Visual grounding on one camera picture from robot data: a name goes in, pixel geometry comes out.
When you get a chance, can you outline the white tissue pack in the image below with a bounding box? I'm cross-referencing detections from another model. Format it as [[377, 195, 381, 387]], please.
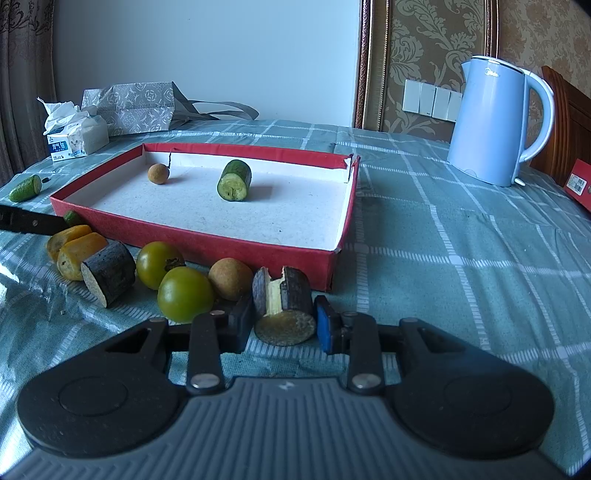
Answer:
[[37, 97, 110, 162]]

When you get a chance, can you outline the brown patterned curtain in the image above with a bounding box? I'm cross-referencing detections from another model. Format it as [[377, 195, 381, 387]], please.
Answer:
[[0, 0, 58, 188]]

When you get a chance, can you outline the red carton with label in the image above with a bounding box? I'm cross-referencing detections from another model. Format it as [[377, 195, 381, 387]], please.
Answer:
[[564, 159, 591, 210]]

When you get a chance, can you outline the white wall switch panel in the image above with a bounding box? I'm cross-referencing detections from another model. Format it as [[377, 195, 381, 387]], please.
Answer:
[[402, 78, 464, 123]]

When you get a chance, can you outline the grey patterned gift bag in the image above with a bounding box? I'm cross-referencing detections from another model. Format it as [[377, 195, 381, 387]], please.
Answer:
[[82, 82, 260, 136]]

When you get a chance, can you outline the green tomato with stem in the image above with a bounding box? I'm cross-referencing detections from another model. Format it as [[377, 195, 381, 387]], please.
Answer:
[[135, 241, 186, 291]]

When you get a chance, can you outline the yellow fruit chunk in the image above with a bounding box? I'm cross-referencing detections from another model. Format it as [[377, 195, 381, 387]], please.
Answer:
[[46, 224, 93, 261], [56, 232, 109, 281]]

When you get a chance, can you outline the split dark sugarcane piece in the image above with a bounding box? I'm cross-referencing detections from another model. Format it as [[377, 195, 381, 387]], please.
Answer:
[[252, 265, 317, 347]]

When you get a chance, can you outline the thick green cucumber piece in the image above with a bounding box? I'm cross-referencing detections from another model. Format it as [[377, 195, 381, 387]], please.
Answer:
[[217, 159, 253, 202]]

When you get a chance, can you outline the brown longan with stem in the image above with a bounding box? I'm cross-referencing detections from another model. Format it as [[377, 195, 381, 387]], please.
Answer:
[[148, 148, 174, 185]]

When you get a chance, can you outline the red shallow cardboard box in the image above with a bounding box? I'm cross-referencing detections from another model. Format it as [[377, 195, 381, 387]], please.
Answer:
[[50, 142, 361, 292]]

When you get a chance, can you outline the brown wooden chair back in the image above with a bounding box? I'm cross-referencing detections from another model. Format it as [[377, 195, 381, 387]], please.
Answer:
[[529, 65, 591, 188]]

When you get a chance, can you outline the light blue electric kettle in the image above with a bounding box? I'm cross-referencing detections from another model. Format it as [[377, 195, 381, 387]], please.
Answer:
[[446, 55, 555, 188]]

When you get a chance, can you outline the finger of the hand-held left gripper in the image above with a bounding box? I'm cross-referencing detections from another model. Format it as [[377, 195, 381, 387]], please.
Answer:
[[0, 204, 71, 237]]

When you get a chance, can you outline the long green cucumber end piece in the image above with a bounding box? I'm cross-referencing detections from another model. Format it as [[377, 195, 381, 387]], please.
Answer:
[[8, 174, 43, 203]]

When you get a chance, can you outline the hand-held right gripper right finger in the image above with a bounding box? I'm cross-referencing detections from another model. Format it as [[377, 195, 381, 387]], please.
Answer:
[[314, 295, 467, 395]]

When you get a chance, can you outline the brown round fruit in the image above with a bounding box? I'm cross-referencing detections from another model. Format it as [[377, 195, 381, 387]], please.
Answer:
[[208, 257, 254, 302]]

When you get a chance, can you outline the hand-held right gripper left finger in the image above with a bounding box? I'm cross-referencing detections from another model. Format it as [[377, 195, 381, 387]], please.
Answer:
[[104, 295, 256, 397]]

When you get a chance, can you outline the brown wooden wall frame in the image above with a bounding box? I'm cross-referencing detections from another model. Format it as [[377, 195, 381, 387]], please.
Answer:
[[353, 0, 502, 132]]

